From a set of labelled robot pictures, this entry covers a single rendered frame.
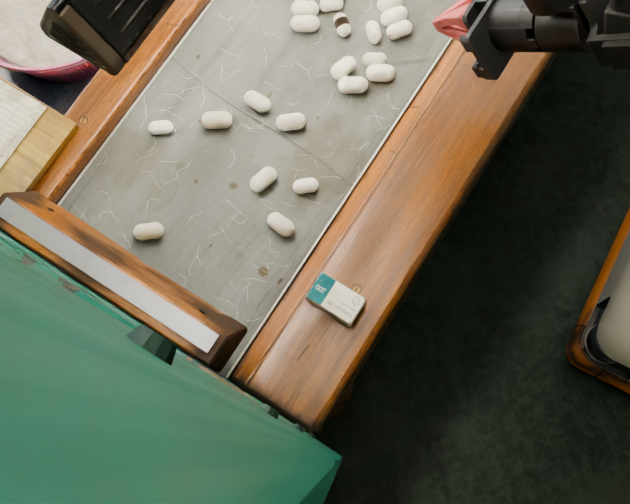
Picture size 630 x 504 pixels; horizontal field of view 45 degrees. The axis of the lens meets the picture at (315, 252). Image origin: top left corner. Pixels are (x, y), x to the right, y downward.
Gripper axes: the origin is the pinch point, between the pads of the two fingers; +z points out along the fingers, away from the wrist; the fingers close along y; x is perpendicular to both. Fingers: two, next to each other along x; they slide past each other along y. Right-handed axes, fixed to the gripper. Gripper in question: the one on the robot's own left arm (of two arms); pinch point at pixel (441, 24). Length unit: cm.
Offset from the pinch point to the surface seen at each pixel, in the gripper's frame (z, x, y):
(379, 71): 10.3, 3.8, 3.9
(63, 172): 29.6, -13.5, 35.6
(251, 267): 11.9, 5.2, 33.1
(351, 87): 11.9, 2.7, 7.5
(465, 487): 27, 91, 38
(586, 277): 26, 91, -14
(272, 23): 23.8, -5.2, 4.1
